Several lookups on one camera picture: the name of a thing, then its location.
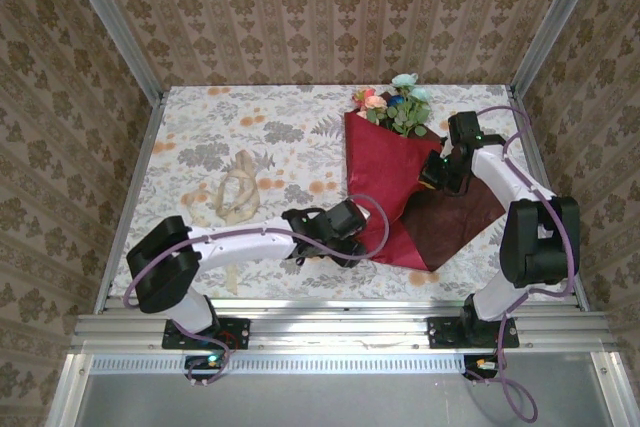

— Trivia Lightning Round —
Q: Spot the slotted white cable duct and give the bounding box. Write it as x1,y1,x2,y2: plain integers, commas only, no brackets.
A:
88,354,469,376

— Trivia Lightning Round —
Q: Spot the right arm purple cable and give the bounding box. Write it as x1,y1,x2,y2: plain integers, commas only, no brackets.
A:
474,105,576,423

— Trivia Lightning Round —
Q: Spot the red wrapping paper sheet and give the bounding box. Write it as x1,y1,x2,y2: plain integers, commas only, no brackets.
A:
343,109,506,274

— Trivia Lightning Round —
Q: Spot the grey metal panel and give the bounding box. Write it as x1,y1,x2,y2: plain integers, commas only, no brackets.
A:
74,372,617,427

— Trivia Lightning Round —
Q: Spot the aluminium frame post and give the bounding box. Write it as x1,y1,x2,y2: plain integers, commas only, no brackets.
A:
508,0,610,98
57,0,170,101

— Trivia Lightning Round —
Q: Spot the aluminium table edge rail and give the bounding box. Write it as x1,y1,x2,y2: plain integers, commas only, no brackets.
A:
94,298,591,316

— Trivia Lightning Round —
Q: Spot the floral tablecloth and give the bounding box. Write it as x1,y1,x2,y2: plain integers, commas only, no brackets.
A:
109,84,566,303

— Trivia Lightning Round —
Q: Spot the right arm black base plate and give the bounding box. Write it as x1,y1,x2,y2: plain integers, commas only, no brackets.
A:
427,315,521,350

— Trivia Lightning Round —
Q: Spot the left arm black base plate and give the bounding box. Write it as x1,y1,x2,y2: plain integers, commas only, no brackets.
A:
162,318,251,351

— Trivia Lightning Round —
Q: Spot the aluminium lower frame bar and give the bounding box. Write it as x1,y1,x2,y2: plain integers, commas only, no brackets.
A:
45,352,95,427
589,351,637,427

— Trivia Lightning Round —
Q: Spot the small black connector board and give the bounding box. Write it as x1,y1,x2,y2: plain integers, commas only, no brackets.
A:
184,354,226,381
463,354,504,381

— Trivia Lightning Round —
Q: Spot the peach fake flower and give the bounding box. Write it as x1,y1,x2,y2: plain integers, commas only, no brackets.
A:
352,90,390,126

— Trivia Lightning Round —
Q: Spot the beige ribbon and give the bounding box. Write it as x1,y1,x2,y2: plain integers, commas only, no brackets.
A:
182,149,262,297

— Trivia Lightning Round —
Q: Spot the aluminium mounting rail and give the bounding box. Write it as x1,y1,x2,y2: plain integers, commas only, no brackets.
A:
69,310,621,354

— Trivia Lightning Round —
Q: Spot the aluminium table side rail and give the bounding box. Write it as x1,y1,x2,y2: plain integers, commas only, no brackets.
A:
504,85,592,312
92,89,171,316

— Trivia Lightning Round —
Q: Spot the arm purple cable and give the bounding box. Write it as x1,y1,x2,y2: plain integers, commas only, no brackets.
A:
474,105,576,423
122,196,392,389

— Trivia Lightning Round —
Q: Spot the light blue fake flower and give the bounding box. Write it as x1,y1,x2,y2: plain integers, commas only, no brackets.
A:
379,73,432,139

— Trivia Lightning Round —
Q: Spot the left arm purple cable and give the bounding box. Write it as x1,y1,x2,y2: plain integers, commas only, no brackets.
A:
122,196,392,389

